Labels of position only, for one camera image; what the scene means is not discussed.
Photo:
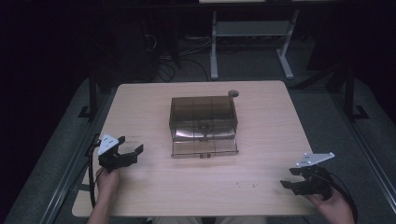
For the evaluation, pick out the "clear brown drawer box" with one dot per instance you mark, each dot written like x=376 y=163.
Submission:
x=202 y=113

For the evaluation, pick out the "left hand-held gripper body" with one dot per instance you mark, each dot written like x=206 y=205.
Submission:
x=109 y=158

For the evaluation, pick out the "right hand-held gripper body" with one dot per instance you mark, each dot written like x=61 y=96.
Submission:
x=319 y=182

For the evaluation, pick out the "grey round table grommet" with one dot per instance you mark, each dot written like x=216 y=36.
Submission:
x=233 y=93

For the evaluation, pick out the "clear brown drawer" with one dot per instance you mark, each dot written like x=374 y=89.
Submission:
x=204 y=147

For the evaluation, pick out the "black metal stand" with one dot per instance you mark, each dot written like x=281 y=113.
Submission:
x=350 y=93
x=92 y=96

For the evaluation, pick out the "person's right hand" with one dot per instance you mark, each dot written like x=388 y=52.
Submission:
x=334 y=210

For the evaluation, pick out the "white metal desk frame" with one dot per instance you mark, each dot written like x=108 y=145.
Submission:
x=252 y=28

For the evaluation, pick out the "person's left hand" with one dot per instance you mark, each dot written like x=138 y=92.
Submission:
x=108 y=186

